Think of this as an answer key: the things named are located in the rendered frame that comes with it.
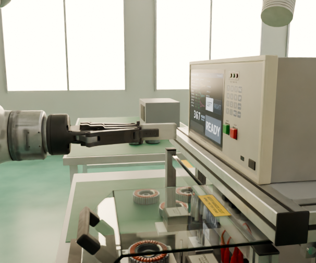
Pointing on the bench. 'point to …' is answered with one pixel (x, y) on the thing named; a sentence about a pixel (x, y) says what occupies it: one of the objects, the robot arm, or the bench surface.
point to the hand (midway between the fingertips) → (158, 131)
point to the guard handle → (91, 217)
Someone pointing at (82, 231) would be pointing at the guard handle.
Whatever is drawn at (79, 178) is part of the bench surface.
